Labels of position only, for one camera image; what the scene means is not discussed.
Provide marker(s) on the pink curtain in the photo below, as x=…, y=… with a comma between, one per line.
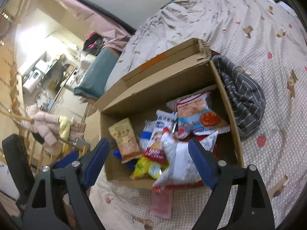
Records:
x=117, y=36

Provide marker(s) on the grey striped cloth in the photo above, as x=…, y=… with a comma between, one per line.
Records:
x=245, y=95

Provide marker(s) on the brown cardboard box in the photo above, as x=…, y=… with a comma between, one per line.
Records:
x=180, y=71

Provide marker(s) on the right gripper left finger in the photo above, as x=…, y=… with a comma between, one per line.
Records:
x=45, y=206

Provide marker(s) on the pile of dark clothes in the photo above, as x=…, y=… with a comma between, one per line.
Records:
x=94, y=44

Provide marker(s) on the white red snack bag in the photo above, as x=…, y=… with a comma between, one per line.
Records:
x=181, y=170

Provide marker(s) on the pink flat snack packet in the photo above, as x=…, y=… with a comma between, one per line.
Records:
x=161, y=204

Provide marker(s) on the white orange shrimp snack bag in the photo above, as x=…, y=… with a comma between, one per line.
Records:
x=196, y=116

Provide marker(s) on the black chair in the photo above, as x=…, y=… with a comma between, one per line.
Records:
x=17, y=160

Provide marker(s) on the pink puffer jacket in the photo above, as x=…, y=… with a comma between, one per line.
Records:
x=45, y=128

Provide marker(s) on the yellow snack bag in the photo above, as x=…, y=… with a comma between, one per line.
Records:
x=146, y=167

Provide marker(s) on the white blue striped snack bag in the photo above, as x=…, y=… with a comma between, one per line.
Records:
x=153, y=130

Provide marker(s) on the tan peanut snack bag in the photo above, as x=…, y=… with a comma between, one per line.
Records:
x=126, y=141

